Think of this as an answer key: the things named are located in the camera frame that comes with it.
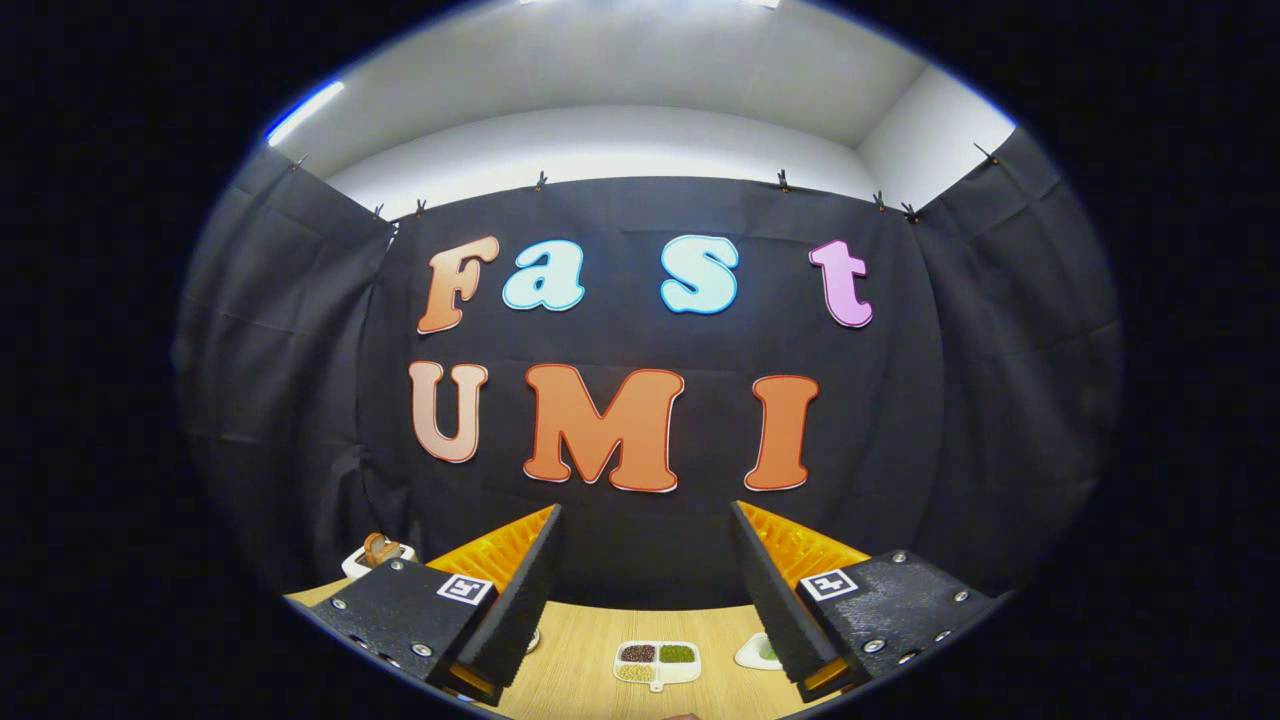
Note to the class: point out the brown toast slice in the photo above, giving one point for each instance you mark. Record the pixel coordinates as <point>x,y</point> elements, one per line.
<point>378,550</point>

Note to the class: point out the small white dish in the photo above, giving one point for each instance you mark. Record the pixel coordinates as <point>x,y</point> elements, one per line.
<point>748,655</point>

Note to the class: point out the white toaster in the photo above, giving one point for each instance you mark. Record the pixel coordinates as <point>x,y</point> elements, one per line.
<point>352,566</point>

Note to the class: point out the heap of dark red beans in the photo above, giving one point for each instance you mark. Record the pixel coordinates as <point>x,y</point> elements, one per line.
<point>638,653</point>

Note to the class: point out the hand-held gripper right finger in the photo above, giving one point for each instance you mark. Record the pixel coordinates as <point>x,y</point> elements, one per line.
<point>770,600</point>

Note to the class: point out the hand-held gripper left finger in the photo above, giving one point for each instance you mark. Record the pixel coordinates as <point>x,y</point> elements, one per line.
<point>525,590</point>

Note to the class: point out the white divided tray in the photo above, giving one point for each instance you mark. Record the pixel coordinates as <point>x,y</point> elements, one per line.
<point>690,672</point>

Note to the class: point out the heap of green beans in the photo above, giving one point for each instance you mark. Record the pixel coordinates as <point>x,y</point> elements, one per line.
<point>677,654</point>

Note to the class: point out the green bottle with silver cap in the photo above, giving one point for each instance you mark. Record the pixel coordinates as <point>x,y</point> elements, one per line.
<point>768,652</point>

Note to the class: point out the heap of yellow soybeans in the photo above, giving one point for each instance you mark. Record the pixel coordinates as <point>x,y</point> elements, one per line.
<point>636,673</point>

